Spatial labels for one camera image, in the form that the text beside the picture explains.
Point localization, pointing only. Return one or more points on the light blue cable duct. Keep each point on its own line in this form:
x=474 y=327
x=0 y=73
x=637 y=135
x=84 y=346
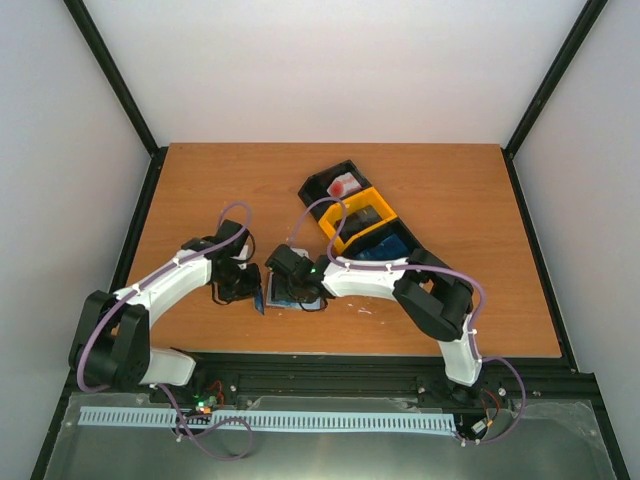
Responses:
x=274 y=421

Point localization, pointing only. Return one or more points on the black card stack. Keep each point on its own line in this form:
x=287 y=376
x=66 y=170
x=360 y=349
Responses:
x=357 y=221

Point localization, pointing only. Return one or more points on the black card bin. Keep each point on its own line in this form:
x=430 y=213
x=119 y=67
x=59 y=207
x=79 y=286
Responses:
x=315 y=186
x=390 y=241

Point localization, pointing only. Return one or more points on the black frame post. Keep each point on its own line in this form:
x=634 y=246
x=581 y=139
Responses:
x=572 y=43
x=88 y=29

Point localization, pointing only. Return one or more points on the blue credit card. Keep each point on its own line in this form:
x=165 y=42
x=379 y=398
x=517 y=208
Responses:
x=287 y=303
x=259 y=302

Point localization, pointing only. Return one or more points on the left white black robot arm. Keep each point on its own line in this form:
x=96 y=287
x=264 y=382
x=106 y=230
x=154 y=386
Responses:
x=112 y=346

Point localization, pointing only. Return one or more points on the right black frame post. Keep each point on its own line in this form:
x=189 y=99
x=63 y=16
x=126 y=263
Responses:
x=572 y=43

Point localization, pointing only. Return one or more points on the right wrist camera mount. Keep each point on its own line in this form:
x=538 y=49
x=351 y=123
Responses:
x=300 y=251

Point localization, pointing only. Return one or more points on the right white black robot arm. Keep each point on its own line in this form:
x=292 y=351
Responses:
x=441 y=302

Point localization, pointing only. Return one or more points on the black credit card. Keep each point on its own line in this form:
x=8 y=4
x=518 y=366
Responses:
x=277 y=288

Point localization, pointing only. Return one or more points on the black left card bin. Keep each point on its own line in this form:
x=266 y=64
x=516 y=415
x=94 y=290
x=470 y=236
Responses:
x=315 y=186

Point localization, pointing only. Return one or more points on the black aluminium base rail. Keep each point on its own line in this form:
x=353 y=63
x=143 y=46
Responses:
x=246 y=377

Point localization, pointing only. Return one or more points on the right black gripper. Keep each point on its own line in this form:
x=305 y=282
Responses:
x=305 y=301

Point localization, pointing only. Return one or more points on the black right card bin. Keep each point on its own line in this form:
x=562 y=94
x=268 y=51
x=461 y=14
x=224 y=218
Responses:
x=390 y=241

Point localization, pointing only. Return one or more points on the small electronics board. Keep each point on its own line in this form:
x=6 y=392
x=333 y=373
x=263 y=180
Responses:
x=210 y=400

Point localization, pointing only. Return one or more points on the left black frame post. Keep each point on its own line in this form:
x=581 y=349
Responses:
x=88 y=29

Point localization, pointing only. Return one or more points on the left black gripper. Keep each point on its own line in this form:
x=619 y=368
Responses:
x=248 y=292

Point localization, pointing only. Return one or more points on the yellow middle card bin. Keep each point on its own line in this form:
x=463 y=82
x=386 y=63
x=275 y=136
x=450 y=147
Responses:
x=335 y=212

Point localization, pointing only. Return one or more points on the brown leather card holder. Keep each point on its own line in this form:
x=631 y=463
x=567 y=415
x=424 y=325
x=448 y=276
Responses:
x=310 y=307

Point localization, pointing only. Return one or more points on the red white credit card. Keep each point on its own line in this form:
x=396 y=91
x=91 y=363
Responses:
x=344 y=185

